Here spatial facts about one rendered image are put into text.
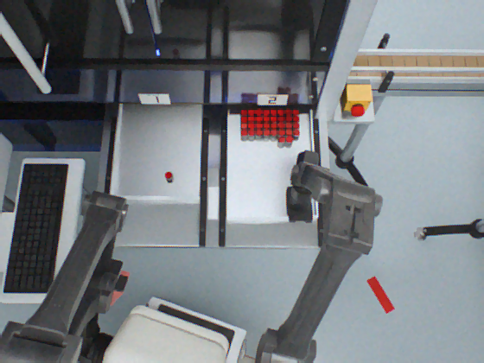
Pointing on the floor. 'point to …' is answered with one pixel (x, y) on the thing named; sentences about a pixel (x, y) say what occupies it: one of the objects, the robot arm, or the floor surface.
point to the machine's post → (343, 56)
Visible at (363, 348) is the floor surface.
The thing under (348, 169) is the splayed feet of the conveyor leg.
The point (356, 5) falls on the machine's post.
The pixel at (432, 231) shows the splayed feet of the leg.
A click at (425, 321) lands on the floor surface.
